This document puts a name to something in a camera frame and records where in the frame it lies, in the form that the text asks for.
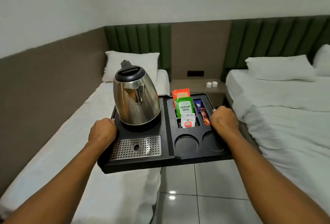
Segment person's right hand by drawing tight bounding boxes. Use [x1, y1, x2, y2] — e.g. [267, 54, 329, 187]
[210, 106, 240, 137]

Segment person's left hand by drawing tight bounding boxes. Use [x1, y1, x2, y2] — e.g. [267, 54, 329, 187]
[88, 118, 118, 143]

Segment black hospitality tray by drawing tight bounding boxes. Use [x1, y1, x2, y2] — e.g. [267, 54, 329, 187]
[97, 93, 234, 174]

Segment person's right forearm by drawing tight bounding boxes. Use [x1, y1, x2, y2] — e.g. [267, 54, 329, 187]
[225, 128, 330, 224]

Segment person's left forearm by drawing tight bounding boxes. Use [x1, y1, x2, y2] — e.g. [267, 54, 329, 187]
[5, 134, 113, 224]

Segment red coffee sachet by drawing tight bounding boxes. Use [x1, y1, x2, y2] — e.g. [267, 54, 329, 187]
[200, 109, 211, 126]

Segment blue coffee sachet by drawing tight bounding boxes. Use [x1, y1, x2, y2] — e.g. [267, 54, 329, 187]
[194, 99, 205, 115]

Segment wooden bedside table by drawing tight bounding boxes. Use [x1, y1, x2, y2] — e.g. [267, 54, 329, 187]
[170, 79, 227, 108]

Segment white sachet with red label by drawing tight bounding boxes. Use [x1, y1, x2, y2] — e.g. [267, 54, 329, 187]
[180, 113, 196, 128]

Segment green tea sachet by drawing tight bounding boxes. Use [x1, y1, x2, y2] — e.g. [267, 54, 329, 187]
[175, 97, 195, 118]

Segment stainless steel electric kettle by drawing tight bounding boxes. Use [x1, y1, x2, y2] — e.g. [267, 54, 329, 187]
[113, 60, 162, 126]

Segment perforated metal drip grate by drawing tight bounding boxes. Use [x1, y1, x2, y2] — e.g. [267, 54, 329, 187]
[110, 136, 162, 161]

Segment orange tea sachet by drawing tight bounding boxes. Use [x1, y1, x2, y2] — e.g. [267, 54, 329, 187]
[172, 88, 191, 109]

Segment white pillow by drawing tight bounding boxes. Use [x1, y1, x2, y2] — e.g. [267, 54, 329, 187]
[312, 44, 330, 77]
[102, 51, 160, 83]
[245, 55, 318, 82]

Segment green padded headboard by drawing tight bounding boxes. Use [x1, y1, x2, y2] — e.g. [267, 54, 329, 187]
[104, 24, 172, 82]
[221, 16, 330, 82]

